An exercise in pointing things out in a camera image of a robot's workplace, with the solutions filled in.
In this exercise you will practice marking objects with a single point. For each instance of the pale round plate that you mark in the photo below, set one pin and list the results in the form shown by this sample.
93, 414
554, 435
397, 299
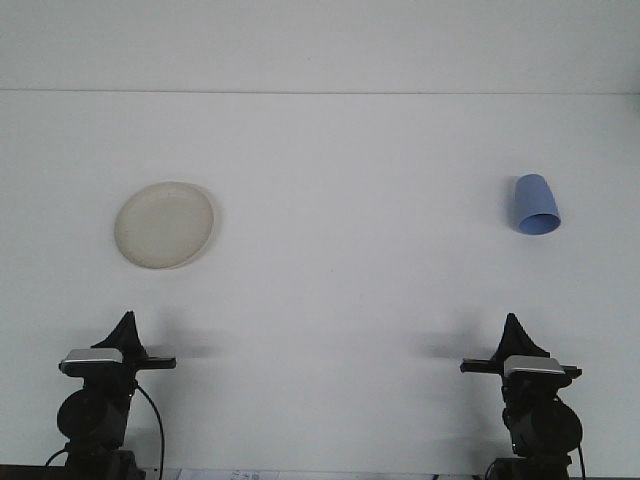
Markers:
165, 225

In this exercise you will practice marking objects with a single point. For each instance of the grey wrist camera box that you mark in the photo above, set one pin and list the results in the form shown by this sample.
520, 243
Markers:
92, 357
532, 365

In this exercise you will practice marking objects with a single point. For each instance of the pale blue cup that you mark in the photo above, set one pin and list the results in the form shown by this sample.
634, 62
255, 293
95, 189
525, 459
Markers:
535, 200

